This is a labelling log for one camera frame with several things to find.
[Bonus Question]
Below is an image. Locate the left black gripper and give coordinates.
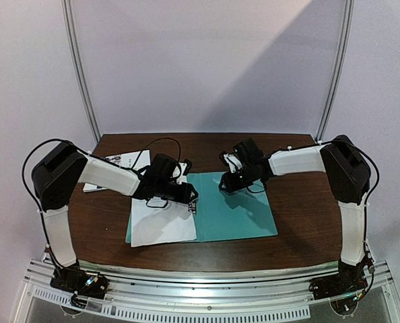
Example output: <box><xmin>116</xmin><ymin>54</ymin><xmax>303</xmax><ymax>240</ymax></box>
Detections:
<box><xmin>155</xmin><ymin>180</ymin><xmax>197</xmax><ymax>205</ymax></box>

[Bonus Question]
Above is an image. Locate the chrome folder clip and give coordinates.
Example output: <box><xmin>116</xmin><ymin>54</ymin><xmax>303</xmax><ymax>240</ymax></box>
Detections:
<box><xmin>187</xmin><ymin>200</ymin><xmax>197</xmax><ymax>215</ymax></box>

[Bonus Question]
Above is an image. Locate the teal file folder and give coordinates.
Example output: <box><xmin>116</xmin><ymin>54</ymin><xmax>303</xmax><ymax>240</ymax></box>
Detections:
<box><xmin>125</xmin><ymin>171</ymin><xmax>279</xmax><ymax>246</ymax></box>

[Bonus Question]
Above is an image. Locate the white printed paper sheet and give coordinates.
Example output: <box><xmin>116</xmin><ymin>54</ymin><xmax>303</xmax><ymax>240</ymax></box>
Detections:
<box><xmin>125</xmin><ymin>199</ymin><xmax>197</xmax><ymax>248</ymax></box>

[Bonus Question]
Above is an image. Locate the colourful printed leaflet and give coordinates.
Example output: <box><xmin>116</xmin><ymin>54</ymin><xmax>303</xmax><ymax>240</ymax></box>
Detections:
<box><xmin>79</xmin><ymin>149</ymin><xmax>150</xmax><ymax>196</ymax></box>

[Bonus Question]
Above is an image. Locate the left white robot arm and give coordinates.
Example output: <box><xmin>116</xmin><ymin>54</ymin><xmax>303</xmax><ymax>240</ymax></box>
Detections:
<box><xmin>25</xmin><ymin>139</ymin><xmax>199</xmax><ymax>292</ymax></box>

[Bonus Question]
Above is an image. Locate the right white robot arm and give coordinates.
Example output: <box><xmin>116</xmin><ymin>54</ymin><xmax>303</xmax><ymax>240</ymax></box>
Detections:
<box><xmin>219</xmin><ymin>135</ymin><xmax>379</xmax><ymax>293</ymax></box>

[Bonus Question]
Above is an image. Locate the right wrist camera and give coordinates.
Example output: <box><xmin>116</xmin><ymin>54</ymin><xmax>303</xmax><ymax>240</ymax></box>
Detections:
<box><xmin>220</xmin><ymin>151</ymin><xmax>243</xmax><ymax>174</ymax></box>

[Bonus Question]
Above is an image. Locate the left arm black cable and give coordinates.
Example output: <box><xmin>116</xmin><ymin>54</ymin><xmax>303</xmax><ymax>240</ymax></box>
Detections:
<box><xmin>20</xmin><ymin>137</ymin><xmax>182</xmax><ymax>263</ymax></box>

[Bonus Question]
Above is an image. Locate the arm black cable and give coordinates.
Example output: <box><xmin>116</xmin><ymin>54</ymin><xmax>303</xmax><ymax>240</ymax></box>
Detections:
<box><xmin>20</xmin><ymin>137</ymin><xmax>182</xmax><ymax>263</ymax></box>
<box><xmin>246</xmin><ymin>139</ymin><xmax>380</xmax><ymax>270</ymax></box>

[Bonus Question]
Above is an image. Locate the aluminium mounting rail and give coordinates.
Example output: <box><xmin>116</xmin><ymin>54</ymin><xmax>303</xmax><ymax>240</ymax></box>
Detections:
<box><xmin>13</xmin><ymin>256</ymin><xmax>400</xmax><ymax>322</ymax></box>

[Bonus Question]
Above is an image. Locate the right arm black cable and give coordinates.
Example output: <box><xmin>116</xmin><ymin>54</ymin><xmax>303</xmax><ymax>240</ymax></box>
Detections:
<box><xmin>246</xmin><ymin>139</ymin><xmax>380</xmax><ymax>270</ymax></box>

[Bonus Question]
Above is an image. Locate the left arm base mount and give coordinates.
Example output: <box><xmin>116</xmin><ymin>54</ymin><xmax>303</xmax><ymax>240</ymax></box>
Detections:
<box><xmin>50</xmin><ymin>262</ymin><xmax>109</xmax><ymax>309</ymax></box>

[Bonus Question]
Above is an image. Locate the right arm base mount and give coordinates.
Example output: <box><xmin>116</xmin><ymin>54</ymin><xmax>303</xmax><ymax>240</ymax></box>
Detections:
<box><xmin>308</xmin><ymin>259</ymin><xmax>375</xmax><ymax>301</ymax></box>

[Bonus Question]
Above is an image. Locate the left aluminium wall post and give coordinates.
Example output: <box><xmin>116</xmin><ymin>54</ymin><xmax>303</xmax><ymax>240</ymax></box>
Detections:
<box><xmin>61</xmin><ymin>0</ymin><xmax>102</xmax><ymax>143</ymax></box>

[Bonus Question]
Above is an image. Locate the aluminium wall post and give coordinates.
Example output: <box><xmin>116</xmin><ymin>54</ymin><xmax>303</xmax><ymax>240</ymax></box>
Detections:
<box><xmin>314</xmin><ymin>0</ymin><xmax>354</xmax><ymax>142</ymax></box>
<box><xmin>61</xmin><ymin>0</ymin><xmax>102</xmax><ymax>143</ymax></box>

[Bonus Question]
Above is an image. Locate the right aluminium wall post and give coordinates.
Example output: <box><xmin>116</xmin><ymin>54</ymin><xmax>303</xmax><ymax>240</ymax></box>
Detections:
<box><xmin>314</xmin><ymin>0</ymin><xmax>354</xmax><ymax>142</ymax></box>

